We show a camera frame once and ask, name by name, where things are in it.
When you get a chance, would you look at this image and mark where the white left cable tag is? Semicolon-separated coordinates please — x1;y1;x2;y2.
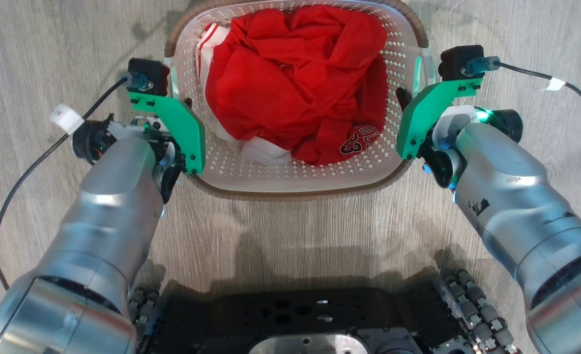
49;104;85;135

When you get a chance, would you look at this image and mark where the white plastic laundry basket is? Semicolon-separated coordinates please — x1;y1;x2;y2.
164;0;437;201

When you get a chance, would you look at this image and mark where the white garment with red stripes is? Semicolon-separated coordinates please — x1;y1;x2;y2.
195;22;292;165

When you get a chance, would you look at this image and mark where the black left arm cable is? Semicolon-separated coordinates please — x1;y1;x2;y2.
0;76;132;326

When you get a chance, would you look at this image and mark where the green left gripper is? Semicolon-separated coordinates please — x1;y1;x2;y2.
130;91;206;203

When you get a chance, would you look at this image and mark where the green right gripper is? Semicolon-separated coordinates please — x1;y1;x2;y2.
396;77;484;160

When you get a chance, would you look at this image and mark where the red basketball jersey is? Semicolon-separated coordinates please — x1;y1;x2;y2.
205;5;389;166

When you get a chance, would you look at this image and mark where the black roller wheel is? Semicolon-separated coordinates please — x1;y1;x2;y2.
435;268;521;354
127;287;161;354

